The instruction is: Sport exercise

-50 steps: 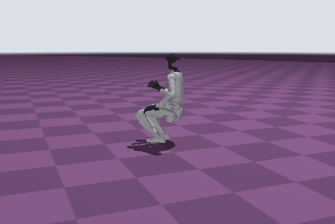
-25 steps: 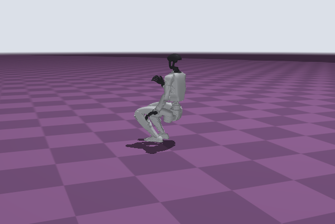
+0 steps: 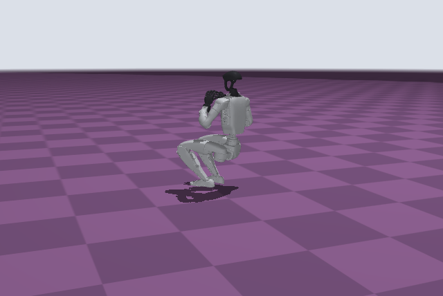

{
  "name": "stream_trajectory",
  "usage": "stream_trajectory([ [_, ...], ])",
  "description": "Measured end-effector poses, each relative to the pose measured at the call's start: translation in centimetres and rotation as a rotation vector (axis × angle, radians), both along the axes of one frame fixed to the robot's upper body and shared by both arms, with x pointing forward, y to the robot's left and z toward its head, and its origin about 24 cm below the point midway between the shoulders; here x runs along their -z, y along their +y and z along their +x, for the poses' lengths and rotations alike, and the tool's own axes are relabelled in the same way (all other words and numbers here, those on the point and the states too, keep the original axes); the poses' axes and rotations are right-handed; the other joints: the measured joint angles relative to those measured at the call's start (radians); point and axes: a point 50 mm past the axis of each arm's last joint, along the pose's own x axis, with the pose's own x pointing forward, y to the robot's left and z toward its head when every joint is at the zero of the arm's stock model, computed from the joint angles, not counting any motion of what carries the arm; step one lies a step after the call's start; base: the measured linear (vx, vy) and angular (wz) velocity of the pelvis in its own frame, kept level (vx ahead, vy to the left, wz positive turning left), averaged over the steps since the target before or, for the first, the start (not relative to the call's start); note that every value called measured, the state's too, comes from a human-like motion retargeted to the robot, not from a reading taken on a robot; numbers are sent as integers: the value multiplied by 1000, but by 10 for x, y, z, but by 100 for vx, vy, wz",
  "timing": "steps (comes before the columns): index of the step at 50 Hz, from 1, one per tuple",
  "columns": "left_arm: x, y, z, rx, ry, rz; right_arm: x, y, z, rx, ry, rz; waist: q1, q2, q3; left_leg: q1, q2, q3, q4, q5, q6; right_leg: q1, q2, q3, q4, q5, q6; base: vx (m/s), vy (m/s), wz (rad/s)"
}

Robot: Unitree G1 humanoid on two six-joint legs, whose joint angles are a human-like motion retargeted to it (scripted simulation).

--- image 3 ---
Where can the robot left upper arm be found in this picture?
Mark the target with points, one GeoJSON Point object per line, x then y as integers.
{"type": "Point", "coordinates": [219, 105]}

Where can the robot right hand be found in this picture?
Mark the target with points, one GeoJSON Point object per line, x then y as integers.
{"type": "Point", "coordinates": [220, 94]}

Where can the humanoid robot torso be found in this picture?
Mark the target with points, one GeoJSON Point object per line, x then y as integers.
{"type": "Point", "coordinates": [233, 120]}

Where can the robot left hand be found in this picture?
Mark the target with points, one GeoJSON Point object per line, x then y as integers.
{"type": "Point", "coordinates": [209, 99]}

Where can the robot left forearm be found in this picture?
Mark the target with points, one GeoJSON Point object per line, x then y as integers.
{"type": "Point", "coordinates": [203, 114]}

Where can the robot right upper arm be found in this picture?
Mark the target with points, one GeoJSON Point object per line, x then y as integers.
{"type": "Point", "coordinates": [249, 118]}

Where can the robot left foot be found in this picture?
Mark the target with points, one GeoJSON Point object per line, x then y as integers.
{"type": "Point", "coordinates": [202, 183]}

